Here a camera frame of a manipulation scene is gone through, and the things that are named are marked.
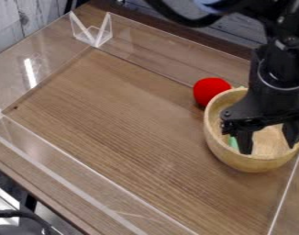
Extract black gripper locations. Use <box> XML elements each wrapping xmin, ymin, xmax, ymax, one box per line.
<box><xmin>220</xmin><ymin>91</ymin><xmax>299</xmax><ymax>154</ymax></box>

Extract light wooden bowl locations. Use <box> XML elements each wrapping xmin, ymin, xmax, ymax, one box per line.
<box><xmin>203</xmin><ymin>88</ymin><xmax>299</xmax><ymax>173</ymax></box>

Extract green rectangular block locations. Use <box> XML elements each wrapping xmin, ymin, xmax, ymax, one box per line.
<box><xmin>228</xmin><ymin>137</ymin><xmax>239</xmax><ymax>151</ymax></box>

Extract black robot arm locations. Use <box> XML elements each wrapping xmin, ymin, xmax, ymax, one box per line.
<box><xmin>144</xmin><ymin>0</ymin><xmax>299</xmax><ymax>154</ymax></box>

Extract red ball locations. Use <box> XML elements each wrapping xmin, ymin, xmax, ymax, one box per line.
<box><xmin>192</xmin><ymin>77</ymin><xmax>232</xmax><ymax>106</ymax></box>

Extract clear acrylic corner bracket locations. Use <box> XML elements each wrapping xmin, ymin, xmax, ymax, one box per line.
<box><xmin>68</xmin><ymin>12</ymin><xmax>112</xmax><ymax>48</ymax></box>

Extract clear acrylic front wall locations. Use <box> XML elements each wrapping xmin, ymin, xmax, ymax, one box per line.
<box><xmin>0</xmin><ymin>110</ymin><xmax>197</xmax><ymax>235</ymax></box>

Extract black cable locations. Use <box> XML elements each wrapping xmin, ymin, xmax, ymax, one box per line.
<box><xmin>0</xmin><ymin>209</ymin><xmax>53</xmax><ymax>235</ymax></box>

